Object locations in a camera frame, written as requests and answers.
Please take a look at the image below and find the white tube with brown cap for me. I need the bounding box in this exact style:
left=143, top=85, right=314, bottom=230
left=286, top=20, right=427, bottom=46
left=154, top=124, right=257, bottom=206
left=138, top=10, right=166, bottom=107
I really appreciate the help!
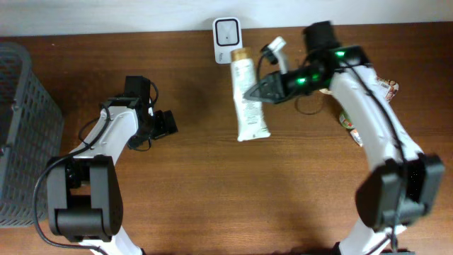
left=230, top=47, right=271, bottom=142

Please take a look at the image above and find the green lid jar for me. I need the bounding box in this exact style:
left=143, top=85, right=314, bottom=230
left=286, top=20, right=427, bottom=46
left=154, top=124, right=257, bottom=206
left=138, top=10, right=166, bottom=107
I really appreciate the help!
left=339, top=110, right=355, bottom=130

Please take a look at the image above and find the beige brown snack bag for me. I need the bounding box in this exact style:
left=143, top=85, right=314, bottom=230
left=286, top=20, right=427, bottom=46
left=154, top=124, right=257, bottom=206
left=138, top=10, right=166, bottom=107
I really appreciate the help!
left=318, top=76, right=400, bottom=103

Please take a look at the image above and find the orange tissue packet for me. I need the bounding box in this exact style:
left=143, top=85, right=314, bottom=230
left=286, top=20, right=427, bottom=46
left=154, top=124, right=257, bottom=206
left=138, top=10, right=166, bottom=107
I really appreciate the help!
left=350, top=129, right=363, bottom=147

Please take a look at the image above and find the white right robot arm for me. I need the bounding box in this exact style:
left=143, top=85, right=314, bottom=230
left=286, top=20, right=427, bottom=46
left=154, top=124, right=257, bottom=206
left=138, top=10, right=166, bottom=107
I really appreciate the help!
left=245, top=21, right=445, bottom=254

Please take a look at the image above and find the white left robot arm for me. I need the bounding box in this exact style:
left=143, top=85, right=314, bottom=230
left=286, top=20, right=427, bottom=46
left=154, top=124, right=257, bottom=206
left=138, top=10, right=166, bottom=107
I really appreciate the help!
left=44, top=97, right=178, bottom=254

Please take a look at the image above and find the white barcode scanner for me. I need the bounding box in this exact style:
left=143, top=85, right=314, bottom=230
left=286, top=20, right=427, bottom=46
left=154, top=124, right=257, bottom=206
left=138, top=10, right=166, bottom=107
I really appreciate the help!
left=212, top=17, right=243, bottom=64

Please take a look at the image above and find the dark grey plastic basket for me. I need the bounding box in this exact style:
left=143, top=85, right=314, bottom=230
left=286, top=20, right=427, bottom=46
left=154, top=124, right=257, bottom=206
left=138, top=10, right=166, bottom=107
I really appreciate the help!
left=1, top=42, right=64, bottom=228

